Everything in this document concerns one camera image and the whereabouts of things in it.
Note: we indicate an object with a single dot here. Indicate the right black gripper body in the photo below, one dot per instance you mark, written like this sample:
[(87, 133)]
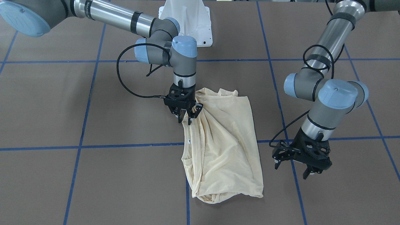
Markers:
[(196, 110)]

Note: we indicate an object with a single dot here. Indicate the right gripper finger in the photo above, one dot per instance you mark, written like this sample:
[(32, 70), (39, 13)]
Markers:
[(180, 115), (194, 114)]

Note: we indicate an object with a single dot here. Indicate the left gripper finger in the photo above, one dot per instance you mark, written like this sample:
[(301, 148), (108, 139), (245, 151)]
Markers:
[(277, 164), (311, 171)]

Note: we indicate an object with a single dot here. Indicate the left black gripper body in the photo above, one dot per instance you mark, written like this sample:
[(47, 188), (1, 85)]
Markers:
[(285, 152)]

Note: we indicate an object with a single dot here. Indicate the cream long sleeve shirt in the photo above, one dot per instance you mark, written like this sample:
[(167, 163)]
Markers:
[(221, 156)]

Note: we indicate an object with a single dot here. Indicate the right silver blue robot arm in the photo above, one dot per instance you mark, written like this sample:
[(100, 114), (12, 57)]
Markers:
[(159, 44)]

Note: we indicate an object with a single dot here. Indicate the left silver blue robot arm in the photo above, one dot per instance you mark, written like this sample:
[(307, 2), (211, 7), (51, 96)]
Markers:
[(332, 98)]

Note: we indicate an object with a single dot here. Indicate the brown paper table cover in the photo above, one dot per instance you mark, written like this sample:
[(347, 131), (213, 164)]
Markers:
[(77, 148)]

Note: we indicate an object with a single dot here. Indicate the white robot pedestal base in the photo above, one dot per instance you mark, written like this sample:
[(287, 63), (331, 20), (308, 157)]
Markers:
[(193, 18)]

